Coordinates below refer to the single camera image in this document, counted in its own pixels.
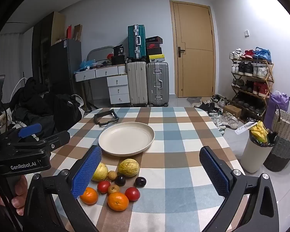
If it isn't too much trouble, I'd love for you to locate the wooden wardrobe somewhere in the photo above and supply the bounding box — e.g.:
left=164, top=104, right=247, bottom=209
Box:
left=32, top=11, right=66, bottom=83

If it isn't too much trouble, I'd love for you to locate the cream round plate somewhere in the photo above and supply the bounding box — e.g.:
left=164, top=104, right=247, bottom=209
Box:
left=98, top=122, right=155, bottom=156

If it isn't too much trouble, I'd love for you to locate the woven laundry basket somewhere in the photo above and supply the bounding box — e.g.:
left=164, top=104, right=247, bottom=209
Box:
left=263, top=104, right=290, bottom=172

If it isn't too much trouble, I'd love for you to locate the teal suitcase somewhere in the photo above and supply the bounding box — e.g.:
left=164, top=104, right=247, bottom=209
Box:
left=128, top=24, right=147, bottom=60

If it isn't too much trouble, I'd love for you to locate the red tomato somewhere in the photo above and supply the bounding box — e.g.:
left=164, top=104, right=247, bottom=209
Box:
left=97, top=180, right=111, bottom=194
left=125, top=187, right=141, bottom=202

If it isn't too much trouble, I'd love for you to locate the white curtain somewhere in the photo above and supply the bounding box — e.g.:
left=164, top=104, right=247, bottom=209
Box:
left=0, top=32, right=33, bottom=102

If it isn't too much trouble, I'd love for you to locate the white trash bin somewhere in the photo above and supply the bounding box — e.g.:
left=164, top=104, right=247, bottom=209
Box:
left=240, top=130, right=276, bottom=174

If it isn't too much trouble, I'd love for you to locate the cardboard box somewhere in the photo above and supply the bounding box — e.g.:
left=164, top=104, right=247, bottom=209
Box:
left=223, top=105, right=242, bottom=118

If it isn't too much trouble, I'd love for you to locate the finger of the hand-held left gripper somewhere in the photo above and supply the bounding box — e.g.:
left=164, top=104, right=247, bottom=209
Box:
left=16, top=130, right=71, bottom=153
left=1, top=123, right=43, bottom=143

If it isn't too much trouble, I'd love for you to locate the shoe rack with shoes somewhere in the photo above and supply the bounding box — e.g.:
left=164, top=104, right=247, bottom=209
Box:
left=229, top=48, right=271, bottom=116

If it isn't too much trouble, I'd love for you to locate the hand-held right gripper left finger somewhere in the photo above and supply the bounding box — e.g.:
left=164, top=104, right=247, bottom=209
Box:
left=23, top=145, right=103, bottom=232

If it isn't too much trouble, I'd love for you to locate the yellow plastic bag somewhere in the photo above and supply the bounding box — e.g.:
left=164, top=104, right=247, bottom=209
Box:
left=250, top=121, right=269, bottom=140

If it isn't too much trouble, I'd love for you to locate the rough yellow-green guava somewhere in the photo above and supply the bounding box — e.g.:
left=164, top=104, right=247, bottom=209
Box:
left=117, top=159, right=140, bottom=178

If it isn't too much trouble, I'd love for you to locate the white desk with drawers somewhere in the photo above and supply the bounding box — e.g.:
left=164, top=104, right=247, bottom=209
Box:
left=74, top=64, right=131, bottom=104

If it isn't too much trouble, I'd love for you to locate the pile of black jackets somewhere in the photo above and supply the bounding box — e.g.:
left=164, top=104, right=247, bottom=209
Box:
left=11, top=77, right=55, bottom=136

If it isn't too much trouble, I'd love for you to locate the dark refrigerator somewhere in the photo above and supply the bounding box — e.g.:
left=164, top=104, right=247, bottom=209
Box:
left=49, top=38, right=82, bottom=97

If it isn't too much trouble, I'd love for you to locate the orange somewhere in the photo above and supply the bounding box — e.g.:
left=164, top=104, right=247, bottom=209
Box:
left=80, top=187, right=98, bottom=205
left=107, top=192, right=129, bottom=211

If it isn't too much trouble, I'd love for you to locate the wooden shoe rack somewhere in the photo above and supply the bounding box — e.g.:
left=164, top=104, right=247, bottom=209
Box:
left=229, top=58, right=275, bottom=122

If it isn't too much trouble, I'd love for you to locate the white paper tag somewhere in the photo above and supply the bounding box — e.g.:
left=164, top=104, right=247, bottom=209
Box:
left=235, top=121, right=255, bottom=135

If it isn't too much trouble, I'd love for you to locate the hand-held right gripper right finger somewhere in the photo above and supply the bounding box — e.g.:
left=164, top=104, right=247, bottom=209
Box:
left=199, top=146, right=279, bottom=232

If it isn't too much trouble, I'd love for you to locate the yellow and black shoe box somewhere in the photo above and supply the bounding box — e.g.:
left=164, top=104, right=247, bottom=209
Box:
left=147, top=54, right=165, bottom=63

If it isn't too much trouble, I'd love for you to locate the black backpack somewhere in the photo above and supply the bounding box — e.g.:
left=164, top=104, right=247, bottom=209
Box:
left=51, top=94, right=84, bottom=131

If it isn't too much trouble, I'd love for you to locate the silver suitcase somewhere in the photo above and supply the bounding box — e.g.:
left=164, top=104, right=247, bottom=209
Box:
left=146, top=61, right=170, bottom=107

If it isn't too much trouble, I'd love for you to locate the blue plastic bag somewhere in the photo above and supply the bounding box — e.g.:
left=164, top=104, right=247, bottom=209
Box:
left=80, top=58, right=96, bottom=69

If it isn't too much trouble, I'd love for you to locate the person's left hand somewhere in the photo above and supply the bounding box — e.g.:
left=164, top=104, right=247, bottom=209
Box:
left=0, top=174, right=28, bottom=216

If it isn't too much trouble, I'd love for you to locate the white cable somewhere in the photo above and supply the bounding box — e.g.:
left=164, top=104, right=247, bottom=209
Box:
left=13, top=77, right=27, bottom=95

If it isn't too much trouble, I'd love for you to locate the wooden door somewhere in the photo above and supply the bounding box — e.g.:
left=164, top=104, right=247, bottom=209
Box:
left=170, top=0, right=217, bottom=98

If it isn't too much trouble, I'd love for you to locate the smooth yellow-green guava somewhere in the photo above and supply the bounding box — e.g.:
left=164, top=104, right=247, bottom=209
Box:
left=91, top=163, right=109, bottom=183

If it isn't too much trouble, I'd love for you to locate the brown cardboard piece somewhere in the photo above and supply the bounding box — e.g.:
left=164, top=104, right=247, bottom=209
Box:
left=74, top=24, right=83, bottom=41

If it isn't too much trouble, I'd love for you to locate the scattered pile of shoes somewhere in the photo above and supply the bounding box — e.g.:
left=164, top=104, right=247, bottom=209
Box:
left=193, top=95, right=240, bottom=136

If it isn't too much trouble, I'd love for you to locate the grey framed mirror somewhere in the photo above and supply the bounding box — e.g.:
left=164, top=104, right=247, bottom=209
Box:
left=87, top=46, right=114, bottom=63

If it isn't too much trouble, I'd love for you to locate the purple bag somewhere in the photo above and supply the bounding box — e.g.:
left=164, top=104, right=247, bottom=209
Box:
left=263, top=90, right=290, bottom=131

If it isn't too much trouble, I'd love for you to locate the beige suitcase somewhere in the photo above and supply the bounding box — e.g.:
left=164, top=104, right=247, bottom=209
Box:
left=126, top=61, right=148, bottom=107

